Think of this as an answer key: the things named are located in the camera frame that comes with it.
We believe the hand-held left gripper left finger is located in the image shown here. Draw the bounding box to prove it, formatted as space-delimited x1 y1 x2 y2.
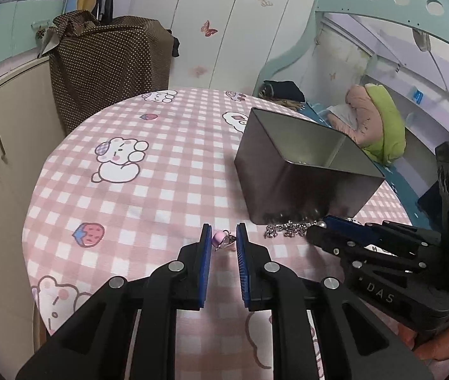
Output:
15 224 213 380

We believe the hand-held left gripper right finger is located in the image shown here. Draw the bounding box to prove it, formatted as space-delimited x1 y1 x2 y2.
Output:
236 223 435 380

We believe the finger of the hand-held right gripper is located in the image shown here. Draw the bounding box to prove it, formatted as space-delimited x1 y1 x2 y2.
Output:
323 214 443 248
306 225 427 273

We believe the pink charm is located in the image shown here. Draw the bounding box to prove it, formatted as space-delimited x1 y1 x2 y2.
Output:
212 229 238 252

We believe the silver chain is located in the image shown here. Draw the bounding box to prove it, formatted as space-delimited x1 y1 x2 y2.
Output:
265 219 328 239

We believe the grey metal tin box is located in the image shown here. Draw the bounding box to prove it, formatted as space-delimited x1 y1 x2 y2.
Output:
234 107 386 225

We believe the person's right hand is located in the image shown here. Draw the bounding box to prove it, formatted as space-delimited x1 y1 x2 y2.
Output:
399 319 449 362

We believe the pink checkered tablecloth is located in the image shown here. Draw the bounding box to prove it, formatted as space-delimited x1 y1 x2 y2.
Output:
22 87 415 380

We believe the green blanket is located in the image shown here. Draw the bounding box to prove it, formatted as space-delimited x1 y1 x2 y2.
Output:
364 82 407 166

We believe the white pillow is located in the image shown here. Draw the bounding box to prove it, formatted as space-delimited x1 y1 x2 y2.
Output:
326 104 357 129

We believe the olive folded garment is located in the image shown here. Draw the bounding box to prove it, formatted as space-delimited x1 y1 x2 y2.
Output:
258 91 307 111

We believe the black folded garment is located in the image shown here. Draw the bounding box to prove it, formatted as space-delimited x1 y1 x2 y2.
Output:
263 80 306 103

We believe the grey bed gas strut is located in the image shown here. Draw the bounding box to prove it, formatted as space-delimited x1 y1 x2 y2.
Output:
412 29 449 94

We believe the beige cabinet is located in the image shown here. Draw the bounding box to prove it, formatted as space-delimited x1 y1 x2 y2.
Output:
0 55 67 325

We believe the white wardrobe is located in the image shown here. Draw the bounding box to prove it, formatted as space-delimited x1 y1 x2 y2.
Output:
122 0 320 96

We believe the brown polka dot cover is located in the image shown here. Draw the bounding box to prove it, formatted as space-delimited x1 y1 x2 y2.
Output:
38 11 180 135

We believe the teal drawer unit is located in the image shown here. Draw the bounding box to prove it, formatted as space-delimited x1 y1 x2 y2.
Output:
0 0 67 76

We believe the teal bunk bed frame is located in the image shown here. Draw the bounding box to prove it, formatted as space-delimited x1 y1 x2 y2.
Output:
254 0 449 127

